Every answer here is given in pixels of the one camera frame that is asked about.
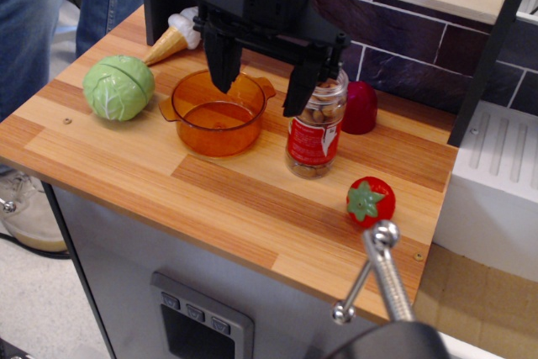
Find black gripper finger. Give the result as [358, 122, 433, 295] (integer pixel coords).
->
[203, 25, 242, 93]
[282, 56, 333, 117]

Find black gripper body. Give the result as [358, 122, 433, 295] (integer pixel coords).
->
[194, 0, 350, 78]

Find clear almond jar red label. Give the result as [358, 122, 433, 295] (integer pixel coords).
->
[285, 65, 351, 180]

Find orange transparent pot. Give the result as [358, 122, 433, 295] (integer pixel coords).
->
[159, 70, 276, 158]

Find toy ice cream cone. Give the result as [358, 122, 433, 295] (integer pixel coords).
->
[143, 7, 201, 66]

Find dark red jar lid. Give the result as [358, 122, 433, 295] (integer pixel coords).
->
[342, 82, 377, 135]

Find green toy cabbage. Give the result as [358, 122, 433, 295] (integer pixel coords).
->
[82, 55, 156, 122]

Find red toy tomato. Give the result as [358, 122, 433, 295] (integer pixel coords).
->
[346, 177, 396, 229]

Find person leg blue jeans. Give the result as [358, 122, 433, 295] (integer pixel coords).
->
[1, 0, 62, 119]

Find white ribbed sink board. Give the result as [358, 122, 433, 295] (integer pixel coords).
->
[453, 101, 537, 203]

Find beige sneaker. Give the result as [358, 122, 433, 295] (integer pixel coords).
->
[1, 171, 67, 253]

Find grey oven control panel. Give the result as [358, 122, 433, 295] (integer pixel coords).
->
[150, 272, 255, 359]

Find black metal shelf post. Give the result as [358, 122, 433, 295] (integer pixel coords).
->
[447, 0, 522, 147]

